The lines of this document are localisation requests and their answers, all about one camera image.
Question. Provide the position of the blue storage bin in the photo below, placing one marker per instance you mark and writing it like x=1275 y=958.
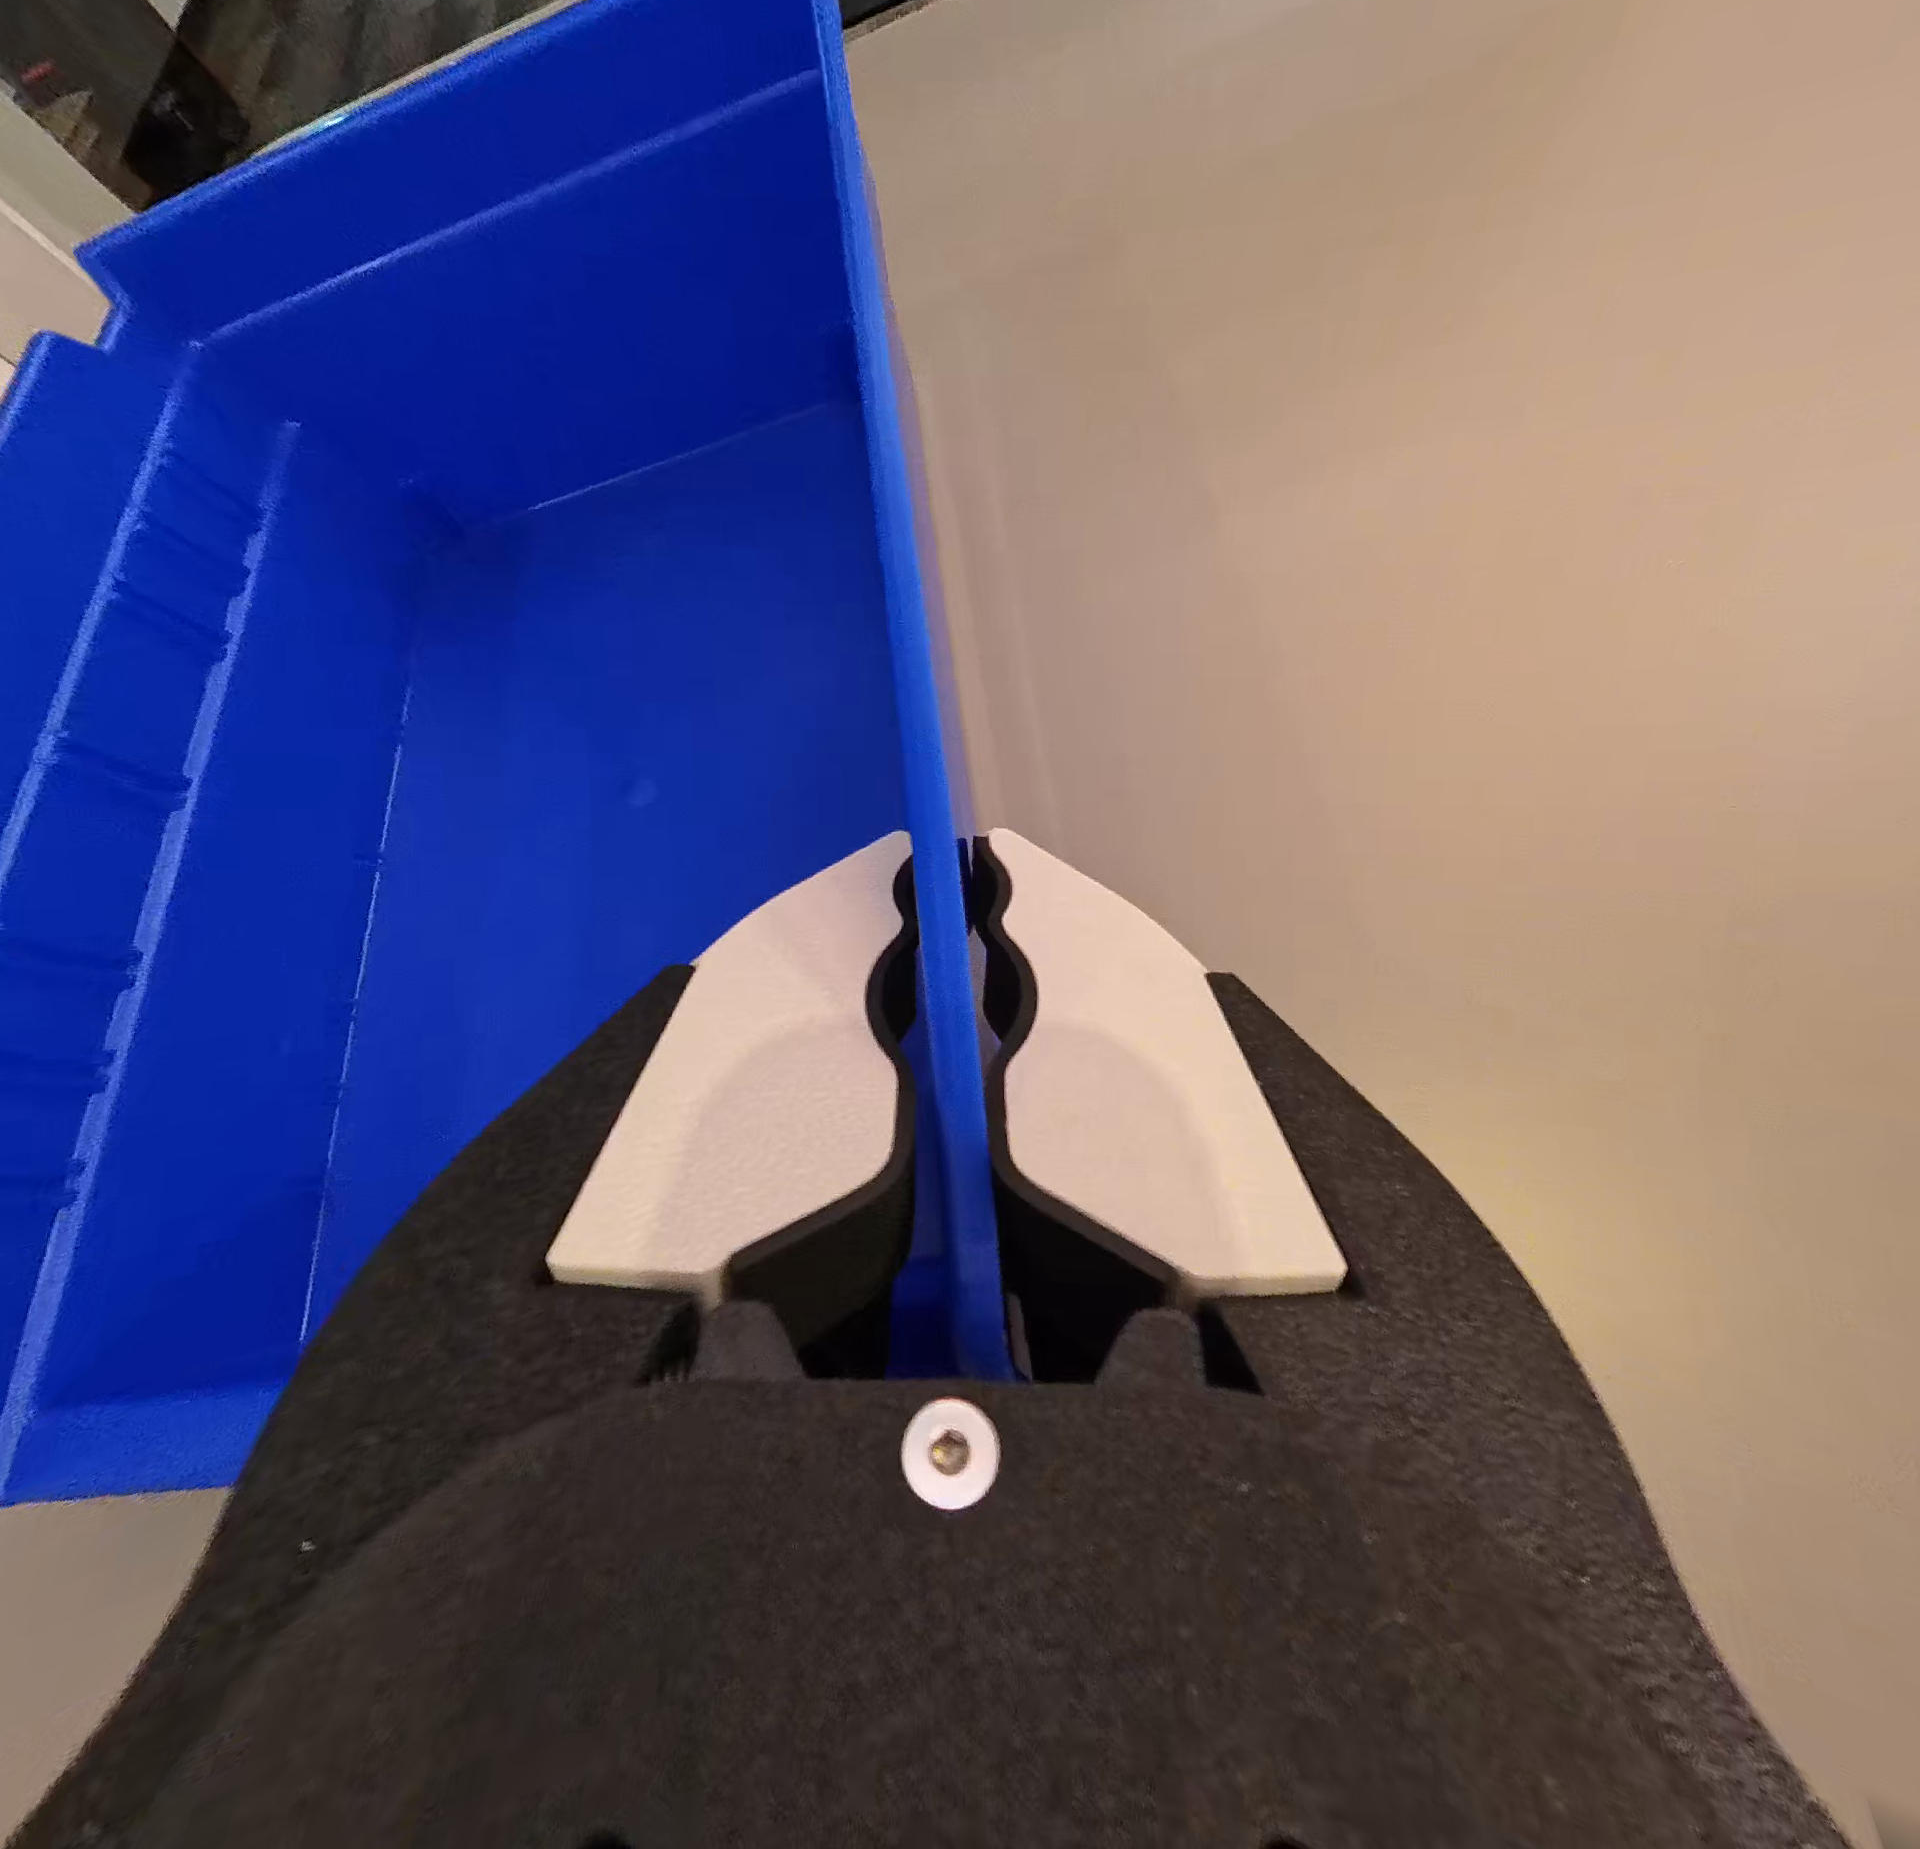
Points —
x=448 y=829

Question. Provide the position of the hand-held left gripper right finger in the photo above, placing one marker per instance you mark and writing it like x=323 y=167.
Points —
x=1172 y=1117

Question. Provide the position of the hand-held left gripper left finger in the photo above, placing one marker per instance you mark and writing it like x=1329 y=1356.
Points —
x=742 y=1117

